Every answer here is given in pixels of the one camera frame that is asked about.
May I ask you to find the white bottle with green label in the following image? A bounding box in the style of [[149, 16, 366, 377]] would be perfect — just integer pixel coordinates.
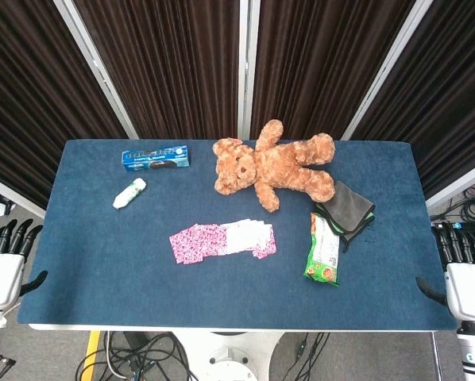
[[112, 178, 147, 210]]

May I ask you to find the brown plush teddy bear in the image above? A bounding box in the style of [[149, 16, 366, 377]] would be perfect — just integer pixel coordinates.
[[212, 119, 337, 213]]

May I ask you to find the grey cloth with green edge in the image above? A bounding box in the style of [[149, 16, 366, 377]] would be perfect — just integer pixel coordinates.
[[315, 180, 377, 253]]

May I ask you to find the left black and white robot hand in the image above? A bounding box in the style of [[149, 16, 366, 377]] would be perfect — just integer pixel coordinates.
[[0, 219, 48, 311]]

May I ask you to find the white partition post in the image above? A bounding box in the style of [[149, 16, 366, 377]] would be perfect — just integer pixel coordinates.
[[236, 0, 261, 140], [53, 0, 140, 140], [339, 0, 438, 141]]

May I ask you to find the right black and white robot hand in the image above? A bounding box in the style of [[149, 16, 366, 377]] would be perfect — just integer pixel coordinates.
[[415, 223, 475, 323]]

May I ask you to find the blue cookie box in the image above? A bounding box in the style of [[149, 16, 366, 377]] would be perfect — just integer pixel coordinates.
[[121, 144, 192, 173]]

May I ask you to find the green snack bag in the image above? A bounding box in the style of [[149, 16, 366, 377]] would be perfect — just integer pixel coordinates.
[[303, 212, 341, 286]]

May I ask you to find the black cable tangle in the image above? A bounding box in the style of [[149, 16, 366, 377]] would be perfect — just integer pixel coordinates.
[[431, 177, 475, 224]]

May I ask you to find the dark brown curtain panel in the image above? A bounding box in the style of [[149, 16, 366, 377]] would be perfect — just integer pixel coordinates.
[[0, 0, 136, 210], [350, 0, 475, 202], [73, 0, 243, 140], [249, 0, 416, 140]]

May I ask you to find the pink patterned cloth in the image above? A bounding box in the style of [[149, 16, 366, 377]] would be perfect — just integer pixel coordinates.
[[168, 218, 277, 266]]

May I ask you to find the blue table mat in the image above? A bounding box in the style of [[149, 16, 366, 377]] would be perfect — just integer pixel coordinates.
[[16, 138, 459, 331]]

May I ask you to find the white partition rail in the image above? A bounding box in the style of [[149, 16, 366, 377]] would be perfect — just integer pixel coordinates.
[[424, 156, 475, 212], [0, 171, 47, 220]]

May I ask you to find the black cable with green light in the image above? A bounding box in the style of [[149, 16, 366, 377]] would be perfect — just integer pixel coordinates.
[[283, 331, 330, 381]]

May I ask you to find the black floor cable bundle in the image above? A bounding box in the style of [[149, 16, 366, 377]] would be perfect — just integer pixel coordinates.
[[75, 331, 209, 381]]

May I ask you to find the white pedestal base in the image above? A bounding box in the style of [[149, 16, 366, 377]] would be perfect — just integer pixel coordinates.
[[176, 330, 287, 381]]

